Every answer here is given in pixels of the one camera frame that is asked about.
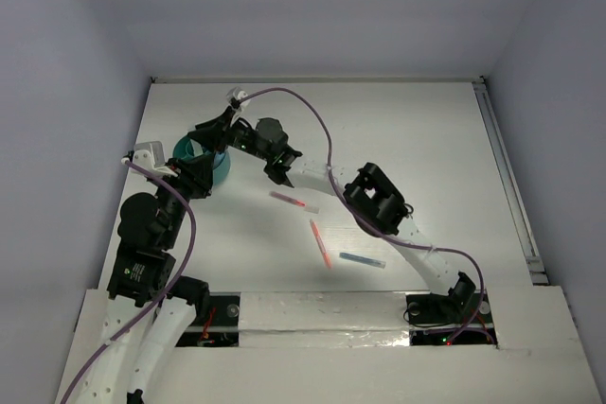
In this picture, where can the blue gel pen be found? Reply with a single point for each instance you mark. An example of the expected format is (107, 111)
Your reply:
(367, 261)

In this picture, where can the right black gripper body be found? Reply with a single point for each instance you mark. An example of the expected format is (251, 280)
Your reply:
(229, 132)

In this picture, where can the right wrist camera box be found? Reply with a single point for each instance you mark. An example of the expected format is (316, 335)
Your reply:
(237, 100)

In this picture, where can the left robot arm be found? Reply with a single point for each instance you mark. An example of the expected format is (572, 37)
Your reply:
(150, 301)

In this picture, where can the white foil front panel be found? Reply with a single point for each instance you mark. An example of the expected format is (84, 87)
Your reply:
(323, 320)

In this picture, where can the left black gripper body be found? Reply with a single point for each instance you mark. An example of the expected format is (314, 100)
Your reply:
(190, 173)

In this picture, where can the green round pen holder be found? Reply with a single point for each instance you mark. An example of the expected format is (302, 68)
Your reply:
(188, 149)

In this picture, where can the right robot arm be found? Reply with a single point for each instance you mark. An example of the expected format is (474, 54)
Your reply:
(377, 206)

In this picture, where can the orange red pen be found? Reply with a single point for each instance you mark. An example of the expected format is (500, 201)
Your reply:
(320, 244)

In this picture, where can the metal side rail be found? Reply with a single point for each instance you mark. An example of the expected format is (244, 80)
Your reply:
(534, 262)

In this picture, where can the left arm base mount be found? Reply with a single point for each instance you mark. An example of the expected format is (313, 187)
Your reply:
(219, 328)

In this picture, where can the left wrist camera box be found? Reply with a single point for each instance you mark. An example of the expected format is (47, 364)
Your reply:
(150, 157)

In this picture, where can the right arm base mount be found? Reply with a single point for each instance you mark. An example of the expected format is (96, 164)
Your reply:
(430, 323)

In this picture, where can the pink gel pen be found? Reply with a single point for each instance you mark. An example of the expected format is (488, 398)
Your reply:
(296, 202)

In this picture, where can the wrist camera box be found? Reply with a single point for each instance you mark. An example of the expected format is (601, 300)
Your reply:
(237, 100)
(150, 157)

